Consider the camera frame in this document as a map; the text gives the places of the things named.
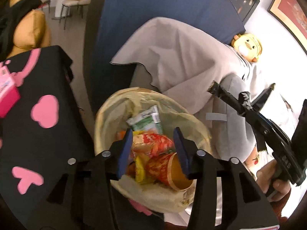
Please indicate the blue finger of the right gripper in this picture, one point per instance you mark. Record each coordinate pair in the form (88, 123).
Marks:
(263, 96)
(254, 115)

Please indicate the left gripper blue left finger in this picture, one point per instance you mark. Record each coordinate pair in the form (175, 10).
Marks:
(125, 150)

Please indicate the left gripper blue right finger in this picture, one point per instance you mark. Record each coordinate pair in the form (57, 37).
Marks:
(183, 149)

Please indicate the black coffee stick sachet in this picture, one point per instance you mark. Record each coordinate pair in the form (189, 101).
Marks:
(240, 105)

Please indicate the red paper cup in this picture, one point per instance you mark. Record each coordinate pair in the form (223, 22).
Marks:
(166, 168)

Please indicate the green white snack packet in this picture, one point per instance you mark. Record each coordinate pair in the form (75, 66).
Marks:
(148, 120)

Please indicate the orange snack wrapper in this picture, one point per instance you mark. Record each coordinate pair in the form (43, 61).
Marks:
(121, 135)

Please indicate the red noodle snack packet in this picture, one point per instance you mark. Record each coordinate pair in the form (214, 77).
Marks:
(151, 144)

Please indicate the yellow snack bag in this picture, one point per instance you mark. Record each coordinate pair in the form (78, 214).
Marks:
(141, 176)

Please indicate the yellow bag lined trash bin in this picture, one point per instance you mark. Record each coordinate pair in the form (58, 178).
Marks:
(111, 119)

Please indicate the person's right hand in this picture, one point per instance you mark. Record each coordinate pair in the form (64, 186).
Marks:
(265, 180)

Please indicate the yellow duck plush toy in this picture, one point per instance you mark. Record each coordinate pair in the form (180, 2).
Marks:
(248, 46)

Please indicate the beige blanket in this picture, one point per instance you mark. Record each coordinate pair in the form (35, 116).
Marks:
(182, 60)

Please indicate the black pink Kitty table cloth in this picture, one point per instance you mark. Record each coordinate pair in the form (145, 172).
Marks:
(43, 139)

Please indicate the pink tissue box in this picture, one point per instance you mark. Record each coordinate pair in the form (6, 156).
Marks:
(9, 92)

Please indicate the blue fabric partition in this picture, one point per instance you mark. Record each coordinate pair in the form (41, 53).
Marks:
(120, 19)

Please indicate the orange leather sofa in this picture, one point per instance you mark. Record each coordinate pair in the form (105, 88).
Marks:
(32, 31)

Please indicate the beige dining chair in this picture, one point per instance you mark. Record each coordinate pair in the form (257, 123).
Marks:
(66, 6)

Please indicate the black jacket on sofa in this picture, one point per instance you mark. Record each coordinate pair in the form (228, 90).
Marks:
(10, 18)

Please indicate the framed red wall picture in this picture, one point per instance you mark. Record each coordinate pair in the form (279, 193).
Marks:
(292, 15)

